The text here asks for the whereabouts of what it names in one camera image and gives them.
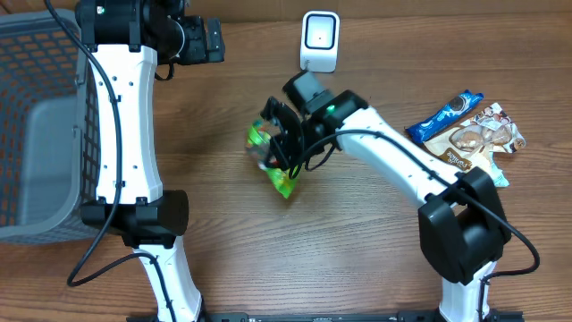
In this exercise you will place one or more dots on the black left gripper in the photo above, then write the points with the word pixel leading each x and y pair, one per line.
pixel 198 55

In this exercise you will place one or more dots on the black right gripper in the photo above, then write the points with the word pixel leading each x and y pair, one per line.
pixel 285 157

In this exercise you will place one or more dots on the green Haribo gummy bag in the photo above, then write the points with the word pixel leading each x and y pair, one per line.
pixel 257 147

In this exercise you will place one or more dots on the blue Oreo cookie packet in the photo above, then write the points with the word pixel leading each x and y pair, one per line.
pixel 456 108

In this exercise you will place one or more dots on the beige brown cookie bag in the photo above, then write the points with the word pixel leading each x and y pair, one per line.
pixel 472 142

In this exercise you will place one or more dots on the light teal snack packet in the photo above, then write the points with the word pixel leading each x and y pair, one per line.
pixel 499 179

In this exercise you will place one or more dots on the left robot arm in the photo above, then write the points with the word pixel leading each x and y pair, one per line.
pixel 125 42

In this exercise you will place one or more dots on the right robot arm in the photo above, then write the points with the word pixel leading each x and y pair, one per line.
pixel 461 222

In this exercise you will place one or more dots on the white barcode scanner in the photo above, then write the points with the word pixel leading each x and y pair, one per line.
pixel 319 42

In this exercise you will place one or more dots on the grey plastic shopping basket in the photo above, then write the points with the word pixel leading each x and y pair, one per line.
pixel 50 149

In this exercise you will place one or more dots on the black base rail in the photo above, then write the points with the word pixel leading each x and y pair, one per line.
pixel 402 316

